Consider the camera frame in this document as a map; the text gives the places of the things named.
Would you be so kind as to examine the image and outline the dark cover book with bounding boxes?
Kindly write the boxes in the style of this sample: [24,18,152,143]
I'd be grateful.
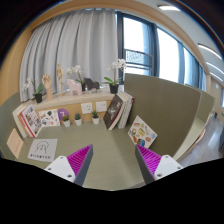
[103,94,123,129]

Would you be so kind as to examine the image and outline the left wall socket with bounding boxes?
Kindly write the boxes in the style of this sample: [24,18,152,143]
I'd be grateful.
[81,103,93,114]

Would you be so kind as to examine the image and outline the white orchid centre pot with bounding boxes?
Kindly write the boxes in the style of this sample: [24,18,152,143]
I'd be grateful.
[66,64,87,92]

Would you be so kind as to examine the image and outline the colourful picture card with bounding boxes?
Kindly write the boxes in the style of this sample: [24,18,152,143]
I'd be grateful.
[128,116,157,148]

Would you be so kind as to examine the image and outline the small orchid left black pot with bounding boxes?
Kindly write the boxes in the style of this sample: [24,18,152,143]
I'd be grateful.
[22,77,43,103]

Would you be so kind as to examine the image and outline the illustrated white card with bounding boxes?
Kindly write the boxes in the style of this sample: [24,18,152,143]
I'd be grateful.
[39,109,60,127]

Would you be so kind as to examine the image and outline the white logo paper sheet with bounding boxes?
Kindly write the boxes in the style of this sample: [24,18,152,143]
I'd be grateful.
[28,139,58,162]

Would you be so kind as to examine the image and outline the small plant white pot middle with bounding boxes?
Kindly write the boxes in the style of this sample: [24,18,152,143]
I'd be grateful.
[75,113,82,126]

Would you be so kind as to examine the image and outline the grey curtain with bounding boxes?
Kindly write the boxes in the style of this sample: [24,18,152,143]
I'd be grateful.
[20,8,118,102]

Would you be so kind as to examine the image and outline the wooden hand model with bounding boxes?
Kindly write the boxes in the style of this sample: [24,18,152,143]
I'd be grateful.
[42,74,53,100]

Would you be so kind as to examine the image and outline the pink horse figurine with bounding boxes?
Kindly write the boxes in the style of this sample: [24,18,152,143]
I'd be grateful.
[67,79,82,96]

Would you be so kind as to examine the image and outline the wall socket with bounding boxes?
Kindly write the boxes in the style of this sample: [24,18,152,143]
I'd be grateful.
[81,103,93,114]
[96,101,107,112]

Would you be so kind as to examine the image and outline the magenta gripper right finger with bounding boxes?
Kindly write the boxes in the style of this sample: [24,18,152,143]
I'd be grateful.
[135,145,182,184]

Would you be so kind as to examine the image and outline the dark horse figurine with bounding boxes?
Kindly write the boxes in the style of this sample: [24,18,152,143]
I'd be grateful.
[84,78,100,91]

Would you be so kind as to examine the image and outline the small plant white pot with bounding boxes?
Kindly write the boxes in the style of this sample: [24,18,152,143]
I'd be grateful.
[75,113,82,126]
[91,110,99,124]
[62,115,70,127]

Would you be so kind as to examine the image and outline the white orchid in black pot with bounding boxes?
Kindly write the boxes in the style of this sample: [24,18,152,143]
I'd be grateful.
[104,59,126,94]

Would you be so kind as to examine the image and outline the small plant white pot left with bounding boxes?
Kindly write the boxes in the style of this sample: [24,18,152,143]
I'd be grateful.
[62,115,70,127]

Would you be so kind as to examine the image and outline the white leaning books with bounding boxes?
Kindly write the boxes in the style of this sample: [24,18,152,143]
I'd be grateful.
[117,92,134,129]

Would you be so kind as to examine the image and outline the purple round sign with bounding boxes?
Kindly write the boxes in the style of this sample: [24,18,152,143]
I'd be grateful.
[58,108,69,122]

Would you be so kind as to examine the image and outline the right wall socket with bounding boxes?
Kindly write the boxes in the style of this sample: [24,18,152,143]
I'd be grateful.
[96,101,107,112]

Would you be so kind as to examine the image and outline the red magazine book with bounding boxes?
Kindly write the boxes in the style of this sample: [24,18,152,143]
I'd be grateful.
[12,105,42,138]

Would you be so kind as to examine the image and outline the wooden shelf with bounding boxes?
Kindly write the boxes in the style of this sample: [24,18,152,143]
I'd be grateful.
[24,88,114,122]

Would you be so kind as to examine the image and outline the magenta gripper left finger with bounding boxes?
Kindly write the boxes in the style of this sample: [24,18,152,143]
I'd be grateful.
[45,144,93,186]

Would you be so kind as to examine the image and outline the small plant white pot right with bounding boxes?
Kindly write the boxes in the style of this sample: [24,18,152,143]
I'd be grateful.
[91,110,99,124]

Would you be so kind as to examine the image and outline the wooden mannequin figure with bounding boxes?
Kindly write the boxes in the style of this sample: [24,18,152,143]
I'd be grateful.
[56,63,64,95]

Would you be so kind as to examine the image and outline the green desk partition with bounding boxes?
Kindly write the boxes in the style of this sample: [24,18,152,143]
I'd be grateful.
[124,74,215,160]

